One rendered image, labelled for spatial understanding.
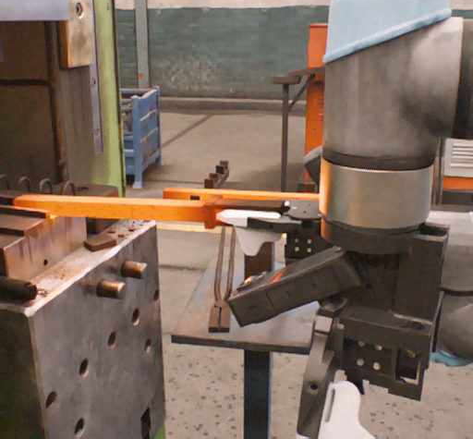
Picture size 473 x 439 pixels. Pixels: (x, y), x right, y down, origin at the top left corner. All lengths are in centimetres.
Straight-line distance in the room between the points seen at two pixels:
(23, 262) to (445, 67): 65
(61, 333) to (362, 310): 53
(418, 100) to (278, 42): 803
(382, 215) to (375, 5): 13
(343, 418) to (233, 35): 815
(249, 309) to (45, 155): 80
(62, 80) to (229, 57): 740
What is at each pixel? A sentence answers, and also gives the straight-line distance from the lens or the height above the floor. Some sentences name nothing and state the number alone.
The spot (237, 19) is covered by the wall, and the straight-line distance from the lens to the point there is 847.
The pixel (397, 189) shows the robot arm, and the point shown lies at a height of 117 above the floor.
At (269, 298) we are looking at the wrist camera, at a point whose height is 107.
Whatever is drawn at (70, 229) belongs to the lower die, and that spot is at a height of 95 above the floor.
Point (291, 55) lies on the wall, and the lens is 836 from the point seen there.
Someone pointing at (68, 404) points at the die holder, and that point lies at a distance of 92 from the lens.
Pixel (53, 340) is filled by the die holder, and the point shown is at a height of 85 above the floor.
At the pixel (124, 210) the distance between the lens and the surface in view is 83.
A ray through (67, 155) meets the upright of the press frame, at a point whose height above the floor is 102.
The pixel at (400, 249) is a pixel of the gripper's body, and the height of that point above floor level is 112.
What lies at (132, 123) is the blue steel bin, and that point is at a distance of 457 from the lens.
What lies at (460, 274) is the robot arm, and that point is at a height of 98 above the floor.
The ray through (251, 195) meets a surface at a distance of 109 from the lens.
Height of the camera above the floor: 127
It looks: 18 degrees down
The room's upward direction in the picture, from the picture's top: straight up
